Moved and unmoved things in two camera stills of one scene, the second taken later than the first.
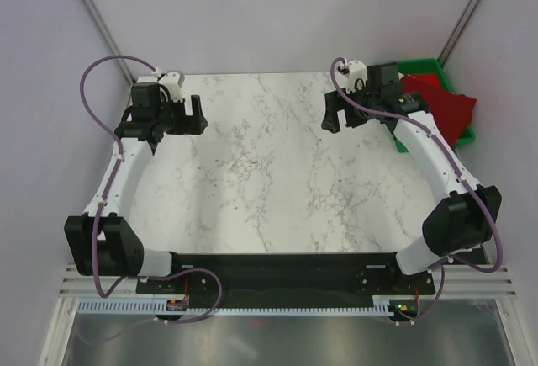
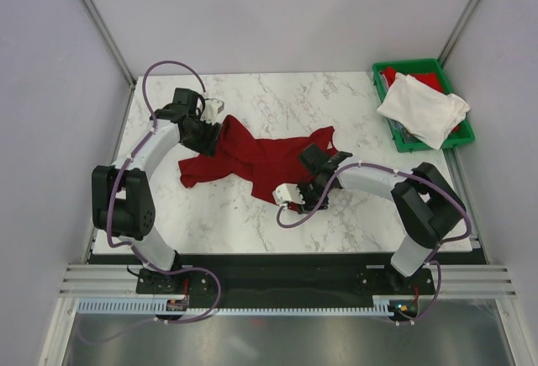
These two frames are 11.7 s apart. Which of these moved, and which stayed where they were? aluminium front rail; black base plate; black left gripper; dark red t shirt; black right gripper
Moved: dark red t shirt; black right gripper; black left gripper
Stayed: aluminium front rail; black base plate
